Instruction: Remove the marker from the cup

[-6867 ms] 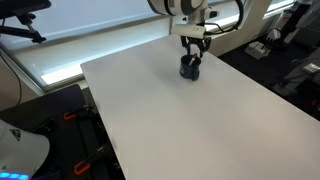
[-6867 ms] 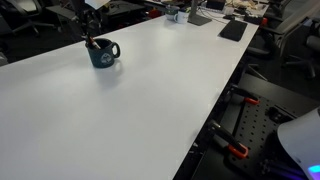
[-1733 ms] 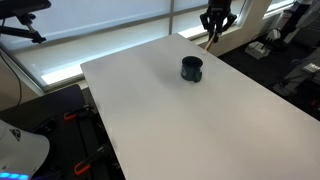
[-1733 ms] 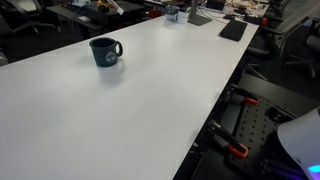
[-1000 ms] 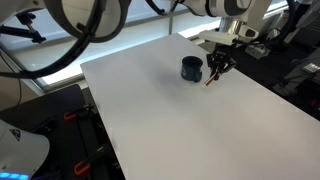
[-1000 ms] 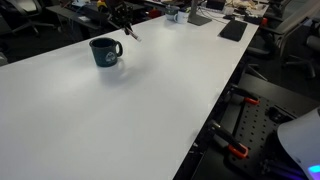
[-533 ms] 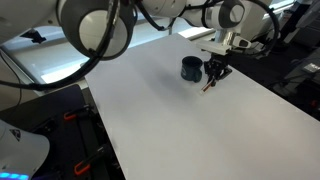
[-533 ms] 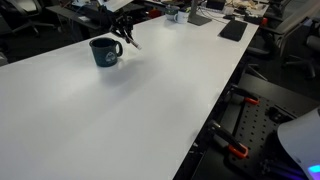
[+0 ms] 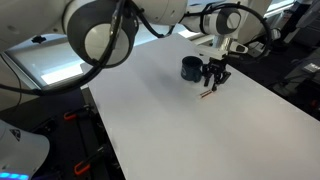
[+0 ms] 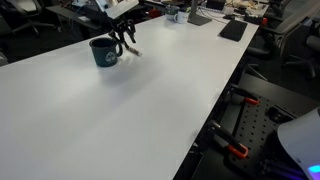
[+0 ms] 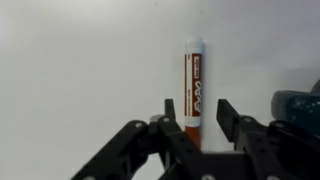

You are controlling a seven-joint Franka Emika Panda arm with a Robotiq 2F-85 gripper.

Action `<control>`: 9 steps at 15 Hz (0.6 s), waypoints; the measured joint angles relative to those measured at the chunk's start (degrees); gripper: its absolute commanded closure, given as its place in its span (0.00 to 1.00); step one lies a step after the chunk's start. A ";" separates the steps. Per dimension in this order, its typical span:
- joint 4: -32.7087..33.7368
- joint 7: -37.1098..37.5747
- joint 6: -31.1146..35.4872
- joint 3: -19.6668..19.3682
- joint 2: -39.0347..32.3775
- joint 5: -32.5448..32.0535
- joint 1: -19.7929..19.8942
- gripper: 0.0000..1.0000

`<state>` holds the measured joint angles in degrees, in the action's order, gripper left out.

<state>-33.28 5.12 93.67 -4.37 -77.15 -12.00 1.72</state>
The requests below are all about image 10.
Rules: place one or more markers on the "small red orange object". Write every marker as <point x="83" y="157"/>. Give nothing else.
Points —
<point x="264" y="21"/>

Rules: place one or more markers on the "white paper sheet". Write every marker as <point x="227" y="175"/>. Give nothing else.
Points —
<point x="83" y="19"/>

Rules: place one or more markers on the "dark green mug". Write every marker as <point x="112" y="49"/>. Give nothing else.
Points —
<point x="171" y="14"/>

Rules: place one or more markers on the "black office chair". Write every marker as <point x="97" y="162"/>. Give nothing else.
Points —
<point x="305" y="61"/>

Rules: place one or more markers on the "grey object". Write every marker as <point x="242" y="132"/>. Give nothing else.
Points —
<point x="2" y="59"/>

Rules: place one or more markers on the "beige clutter pile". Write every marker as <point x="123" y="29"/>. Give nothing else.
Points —
<point x="242" y="4"/>

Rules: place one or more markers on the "small white blue box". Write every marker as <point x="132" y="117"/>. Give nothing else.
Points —
<point x="80" y="3"/>

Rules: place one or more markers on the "grey backed office chair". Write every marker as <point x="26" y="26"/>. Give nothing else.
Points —
<point x="295" y="15"/>

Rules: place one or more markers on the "black knob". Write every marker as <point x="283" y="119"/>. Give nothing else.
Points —
<point x="277" y="115"/>

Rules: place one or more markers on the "small white cup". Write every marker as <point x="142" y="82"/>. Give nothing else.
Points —
<point x="229" y="10"/>

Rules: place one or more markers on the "white mug with dark print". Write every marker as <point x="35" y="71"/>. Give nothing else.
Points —
<point x="182" y="17"/>

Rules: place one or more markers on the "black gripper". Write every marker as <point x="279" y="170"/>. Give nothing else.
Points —
<point x="108" y="19"/>

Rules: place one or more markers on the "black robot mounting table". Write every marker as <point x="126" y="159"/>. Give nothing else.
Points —
<point x="280" y="91"/>

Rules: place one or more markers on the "grey monitor stand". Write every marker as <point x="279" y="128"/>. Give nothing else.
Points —
<point x="197" y="17"/>

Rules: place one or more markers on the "black computer mouse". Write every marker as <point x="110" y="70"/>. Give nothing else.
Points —
<point x="229" y="17"/>

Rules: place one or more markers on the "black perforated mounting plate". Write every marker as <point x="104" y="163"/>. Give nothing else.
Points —
<point x="255" y="130"/>

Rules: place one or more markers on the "black rectangular box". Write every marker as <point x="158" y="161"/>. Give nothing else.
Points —
<point x="253" y="19"/>

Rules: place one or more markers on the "black background desk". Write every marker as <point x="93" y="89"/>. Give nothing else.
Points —
<point x="63" y="13"/>

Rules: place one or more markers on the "black mouse pad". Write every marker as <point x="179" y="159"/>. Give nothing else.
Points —
<point x="233" y="30"/>

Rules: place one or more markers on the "dark office chair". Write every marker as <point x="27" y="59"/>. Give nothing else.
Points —
<point x="20" y="15"/>

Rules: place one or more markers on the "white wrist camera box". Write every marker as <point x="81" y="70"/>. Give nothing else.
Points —
<point x="122" y="8"/>

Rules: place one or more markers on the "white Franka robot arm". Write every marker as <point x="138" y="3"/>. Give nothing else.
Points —
<point x="301" y="140"/>

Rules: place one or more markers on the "dark teal logo mug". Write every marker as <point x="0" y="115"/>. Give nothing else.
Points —
<point x="106" y="55"/>

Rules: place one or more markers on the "black monitor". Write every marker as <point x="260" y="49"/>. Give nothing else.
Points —
<point x="215" y="4"/>

